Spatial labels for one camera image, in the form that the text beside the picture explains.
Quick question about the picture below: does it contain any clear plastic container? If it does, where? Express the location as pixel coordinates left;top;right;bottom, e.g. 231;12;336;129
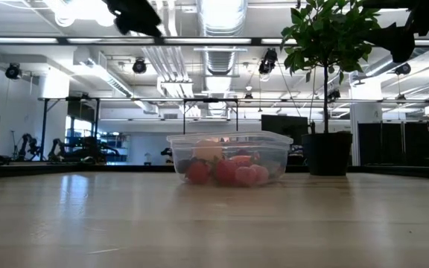
166;130;294;187

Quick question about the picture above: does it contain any black ceiling spotlight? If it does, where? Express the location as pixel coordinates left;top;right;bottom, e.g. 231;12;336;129
258;47;279;75
393;62;412;77
4;62;23;80
131;57;148;74

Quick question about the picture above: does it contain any black background rig frame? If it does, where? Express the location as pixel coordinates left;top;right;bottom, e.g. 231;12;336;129
39;95;102;163
182;97;240;135

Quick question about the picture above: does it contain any black plant pot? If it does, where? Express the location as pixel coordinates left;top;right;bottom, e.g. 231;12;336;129
301;130;354;176

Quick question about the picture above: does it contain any black room partition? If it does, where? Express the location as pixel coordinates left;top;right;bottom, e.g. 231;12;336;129
357;115;429;168

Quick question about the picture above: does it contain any pale pink toy berry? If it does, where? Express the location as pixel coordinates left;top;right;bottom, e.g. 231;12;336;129
253;164;270;185
235;166;258;188

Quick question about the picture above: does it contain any silver ceiling duct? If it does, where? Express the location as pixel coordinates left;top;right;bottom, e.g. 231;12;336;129
195;0;249;116

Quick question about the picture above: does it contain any pink toy peach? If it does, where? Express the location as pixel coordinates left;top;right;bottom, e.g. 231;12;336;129
193;139;224;162

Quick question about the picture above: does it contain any green leafy potted plant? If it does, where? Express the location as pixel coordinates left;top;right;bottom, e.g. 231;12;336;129
279;0;383;135

